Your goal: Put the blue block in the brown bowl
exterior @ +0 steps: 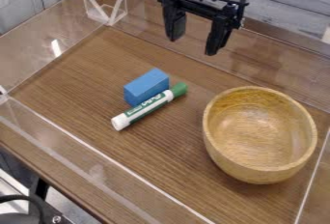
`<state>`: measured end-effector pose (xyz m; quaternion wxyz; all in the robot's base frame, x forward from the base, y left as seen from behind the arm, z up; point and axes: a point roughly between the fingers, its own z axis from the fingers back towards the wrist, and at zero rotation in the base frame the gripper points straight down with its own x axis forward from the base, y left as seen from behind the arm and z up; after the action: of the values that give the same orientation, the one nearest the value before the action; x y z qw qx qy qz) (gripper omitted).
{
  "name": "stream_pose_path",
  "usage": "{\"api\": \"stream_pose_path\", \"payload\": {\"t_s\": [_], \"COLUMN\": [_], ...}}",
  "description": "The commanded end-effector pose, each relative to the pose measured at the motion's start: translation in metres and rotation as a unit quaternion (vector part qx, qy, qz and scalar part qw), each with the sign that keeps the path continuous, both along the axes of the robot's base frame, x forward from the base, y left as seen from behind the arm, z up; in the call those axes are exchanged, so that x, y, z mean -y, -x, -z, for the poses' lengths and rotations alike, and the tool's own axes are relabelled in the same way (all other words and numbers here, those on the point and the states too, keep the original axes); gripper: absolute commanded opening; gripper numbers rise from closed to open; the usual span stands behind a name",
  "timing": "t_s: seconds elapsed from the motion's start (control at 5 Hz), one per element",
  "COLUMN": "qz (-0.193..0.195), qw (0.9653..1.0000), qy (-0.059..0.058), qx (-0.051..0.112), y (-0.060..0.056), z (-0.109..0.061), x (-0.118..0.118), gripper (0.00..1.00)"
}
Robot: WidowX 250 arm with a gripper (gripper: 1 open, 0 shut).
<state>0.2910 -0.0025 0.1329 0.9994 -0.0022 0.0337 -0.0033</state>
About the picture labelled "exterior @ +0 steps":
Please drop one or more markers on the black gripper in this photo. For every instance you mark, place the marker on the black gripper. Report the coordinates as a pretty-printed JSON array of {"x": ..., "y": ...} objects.
[{"x": 231, "y": 8}]

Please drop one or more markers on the green white marker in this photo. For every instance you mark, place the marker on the green white marker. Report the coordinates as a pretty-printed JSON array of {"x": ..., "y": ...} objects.
[{"x": 150, "y": 105}]

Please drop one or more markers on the brown wooden bowl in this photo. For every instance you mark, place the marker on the brown wooden bowl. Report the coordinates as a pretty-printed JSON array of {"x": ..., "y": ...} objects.
[{"x": 260, "y": 134}]

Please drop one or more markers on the clear acrylic tray walls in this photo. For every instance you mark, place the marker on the clear acrylic tray walls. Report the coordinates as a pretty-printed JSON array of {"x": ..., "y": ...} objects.
[{"x": 66, "y": 63}]

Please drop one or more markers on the black table leg bracket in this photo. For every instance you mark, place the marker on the black table leg bracket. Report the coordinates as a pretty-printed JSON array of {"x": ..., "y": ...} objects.
[{"x": 38, "y": 192}]

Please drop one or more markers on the blue block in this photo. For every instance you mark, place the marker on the blue block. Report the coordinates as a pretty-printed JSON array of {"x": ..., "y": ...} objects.
[{"x": 146, "y": 86}]

